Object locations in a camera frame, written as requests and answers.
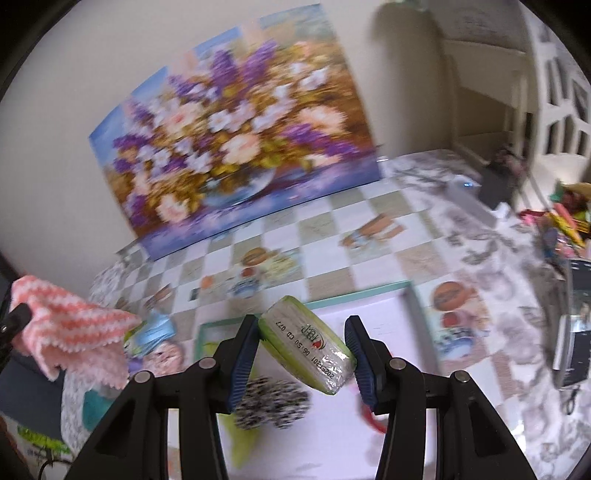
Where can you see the blue surgical face mask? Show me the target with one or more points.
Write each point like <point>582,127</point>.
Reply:
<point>154,329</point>

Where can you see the green tissue packet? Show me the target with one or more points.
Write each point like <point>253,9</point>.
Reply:
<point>305,346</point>

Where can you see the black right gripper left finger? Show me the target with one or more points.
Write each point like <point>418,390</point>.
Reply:
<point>234,358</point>

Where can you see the floral canvas painting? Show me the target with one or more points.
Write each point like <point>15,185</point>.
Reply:
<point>258,119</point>

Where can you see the white shelf unit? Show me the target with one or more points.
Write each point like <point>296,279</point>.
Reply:
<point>503,51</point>

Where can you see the grey floral tablecloth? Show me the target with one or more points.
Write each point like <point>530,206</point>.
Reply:
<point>482,289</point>

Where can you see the lime green felt cloth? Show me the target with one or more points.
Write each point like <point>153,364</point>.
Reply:
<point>243,442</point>

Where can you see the leopard print scrunchie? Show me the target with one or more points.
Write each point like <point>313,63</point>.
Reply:
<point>276,402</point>

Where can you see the checkered vinyl tablecloth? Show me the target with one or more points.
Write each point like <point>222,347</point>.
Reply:
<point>332,254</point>

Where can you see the teal plastic toy case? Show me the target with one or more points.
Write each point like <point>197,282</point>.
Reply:
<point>96,403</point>

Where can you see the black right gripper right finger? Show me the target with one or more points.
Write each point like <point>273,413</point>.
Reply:
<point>372,358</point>

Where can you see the purple cartoon snack packet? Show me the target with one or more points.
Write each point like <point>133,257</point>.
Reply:
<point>167,358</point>

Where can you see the pink white fuzzy cloth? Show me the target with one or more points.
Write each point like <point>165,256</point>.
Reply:
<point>68,333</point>

